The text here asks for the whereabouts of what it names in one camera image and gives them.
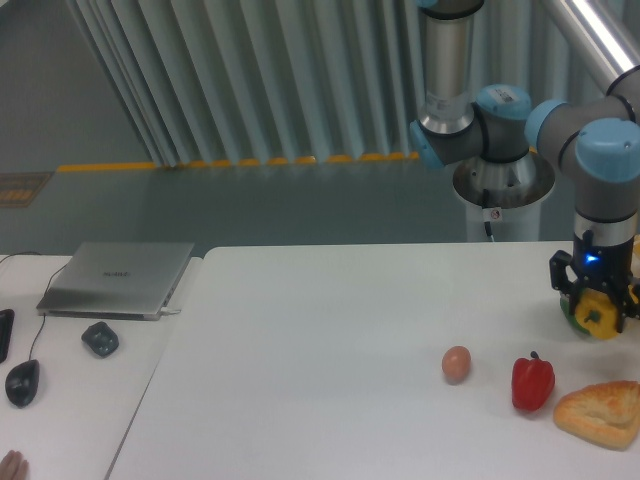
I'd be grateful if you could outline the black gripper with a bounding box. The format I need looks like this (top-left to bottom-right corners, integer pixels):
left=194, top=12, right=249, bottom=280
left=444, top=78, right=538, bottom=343
left=549, top=233, right=639, bottom=334

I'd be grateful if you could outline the yellow bell pepper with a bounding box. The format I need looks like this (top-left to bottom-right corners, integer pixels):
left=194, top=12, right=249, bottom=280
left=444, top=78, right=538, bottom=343
left=574, top=289, right=619, bottom=340

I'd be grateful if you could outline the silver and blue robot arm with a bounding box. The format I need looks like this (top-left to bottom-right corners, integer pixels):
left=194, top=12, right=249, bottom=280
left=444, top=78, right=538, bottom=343
left=410, top=1, right=639, bottom=340

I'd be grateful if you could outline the green bell pepper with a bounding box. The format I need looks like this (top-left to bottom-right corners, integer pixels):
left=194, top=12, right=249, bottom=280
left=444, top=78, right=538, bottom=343
left=559, top=294, right=591, bottom=336

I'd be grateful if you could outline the red bell pepper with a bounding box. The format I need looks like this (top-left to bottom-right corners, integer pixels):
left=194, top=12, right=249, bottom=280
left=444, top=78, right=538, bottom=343
left=511, top=351, right=555, bottom=412

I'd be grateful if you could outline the person's bare hand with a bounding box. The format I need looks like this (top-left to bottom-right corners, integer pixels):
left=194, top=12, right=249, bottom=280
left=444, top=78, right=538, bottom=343
left=0, top=450, right=29, bottom=480

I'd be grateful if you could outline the golden triangular pastry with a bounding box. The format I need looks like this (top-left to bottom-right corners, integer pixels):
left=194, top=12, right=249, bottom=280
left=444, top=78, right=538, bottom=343
left=553, top=380, right=639, bottom=451

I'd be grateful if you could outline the brown egg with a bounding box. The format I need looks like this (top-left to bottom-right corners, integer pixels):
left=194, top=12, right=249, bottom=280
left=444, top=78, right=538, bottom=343
left=441, top=346, right=471, bottom=382

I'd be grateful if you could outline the grey folding partition curtain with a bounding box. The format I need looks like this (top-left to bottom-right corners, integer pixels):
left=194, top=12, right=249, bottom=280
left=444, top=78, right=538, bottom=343
left=69, top=1, right=598, bottom=167

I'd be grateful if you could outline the silver closed laptop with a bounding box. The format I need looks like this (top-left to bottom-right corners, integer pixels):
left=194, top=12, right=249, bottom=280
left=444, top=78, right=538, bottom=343
left=37, top=242, right=194, bottom=320

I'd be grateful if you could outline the black power adapter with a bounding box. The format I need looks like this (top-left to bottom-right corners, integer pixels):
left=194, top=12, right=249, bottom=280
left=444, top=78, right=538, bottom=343
left=81, top=321, right=120, bottom=358

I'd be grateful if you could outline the black computer mouse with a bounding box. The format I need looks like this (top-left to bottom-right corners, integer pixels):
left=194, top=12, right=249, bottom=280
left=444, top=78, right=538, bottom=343
left=5, top=359, right=40, bottom=408

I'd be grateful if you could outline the black keyboard edge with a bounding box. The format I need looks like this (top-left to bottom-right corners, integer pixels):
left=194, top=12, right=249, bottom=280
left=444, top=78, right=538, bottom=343
left=0, top=309, right=15, bottom=363

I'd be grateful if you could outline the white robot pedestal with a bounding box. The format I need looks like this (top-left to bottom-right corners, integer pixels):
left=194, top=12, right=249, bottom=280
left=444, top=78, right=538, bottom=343
left=453, top=153, right=555, bottom=242

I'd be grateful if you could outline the black pedestal cable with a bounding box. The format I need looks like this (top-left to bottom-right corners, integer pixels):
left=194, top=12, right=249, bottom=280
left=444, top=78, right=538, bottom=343
left=481, top=187, right=496, bottom=243

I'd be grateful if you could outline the black mouse cable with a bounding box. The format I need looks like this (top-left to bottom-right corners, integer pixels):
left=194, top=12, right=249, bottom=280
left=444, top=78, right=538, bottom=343
left=0, top=251, right=71, bottom=362

